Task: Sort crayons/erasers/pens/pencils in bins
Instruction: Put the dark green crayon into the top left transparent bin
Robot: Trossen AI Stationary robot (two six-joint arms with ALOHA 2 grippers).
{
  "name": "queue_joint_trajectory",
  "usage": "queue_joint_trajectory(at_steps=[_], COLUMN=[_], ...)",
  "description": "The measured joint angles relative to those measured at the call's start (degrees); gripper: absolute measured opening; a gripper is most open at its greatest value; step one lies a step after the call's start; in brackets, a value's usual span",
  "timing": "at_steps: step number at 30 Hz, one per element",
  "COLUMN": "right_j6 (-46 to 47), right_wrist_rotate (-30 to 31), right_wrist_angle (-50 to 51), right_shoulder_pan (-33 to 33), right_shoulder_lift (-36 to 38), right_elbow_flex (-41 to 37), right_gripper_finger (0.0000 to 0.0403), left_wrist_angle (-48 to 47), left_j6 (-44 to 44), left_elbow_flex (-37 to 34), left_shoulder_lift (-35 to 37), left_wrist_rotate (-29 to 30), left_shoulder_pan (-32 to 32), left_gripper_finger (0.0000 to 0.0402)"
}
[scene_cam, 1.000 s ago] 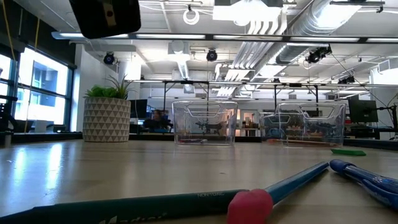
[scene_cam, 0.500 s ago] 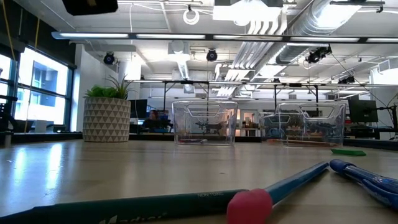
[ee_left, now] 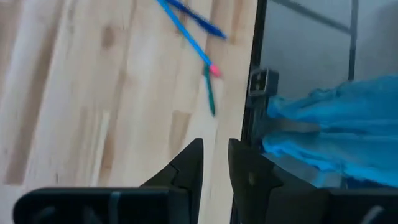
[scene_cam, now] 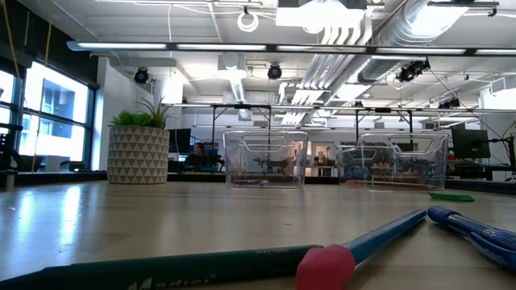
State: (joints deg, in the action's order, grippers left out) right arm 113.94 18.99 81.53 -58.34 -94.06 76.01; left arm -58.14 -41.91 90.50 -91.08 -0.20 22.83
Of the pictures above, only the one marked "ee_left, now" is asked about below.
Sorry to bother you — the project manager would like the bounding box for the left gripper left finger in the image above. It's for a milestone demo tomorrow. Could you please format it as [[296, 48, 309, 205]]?
[[139, 138, 205, 224]]

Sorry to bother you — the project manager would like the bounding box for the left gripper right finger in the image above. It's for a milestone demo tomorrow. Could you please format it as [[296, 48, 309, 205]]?
[[228, 138, 331, 224]]

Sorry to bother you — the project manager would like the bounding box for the dark green marker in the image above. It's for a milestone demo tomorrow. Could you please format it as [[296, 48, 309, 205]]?
[[203, 63, 217, 118]]

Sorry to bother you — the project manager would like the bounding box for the blue pencil with pink eraser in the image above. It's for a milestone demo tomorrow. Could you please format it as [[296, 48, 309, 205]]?
[[155, 0, 223, 78]]

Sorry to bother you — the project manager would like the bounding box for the bright blue pen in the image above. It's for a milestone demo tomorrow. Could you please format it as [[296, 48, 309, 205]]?
[[167, 0, 228, 40]]

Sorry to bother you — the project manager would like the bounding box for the blue cloth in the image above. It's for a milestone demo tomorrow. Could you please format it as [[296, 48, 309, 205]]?
[[262, 73, 398, 190]]

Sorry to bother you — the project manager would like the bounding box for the black stand leg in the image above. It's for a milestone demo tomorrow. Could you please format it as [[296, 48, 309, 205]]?
[[347, 0, 359, 82]]

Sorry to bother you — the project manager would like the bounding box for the table-level camera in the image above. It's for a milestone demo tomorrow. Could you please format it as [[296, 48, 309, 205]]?
[[248, 67, 280, 98]]

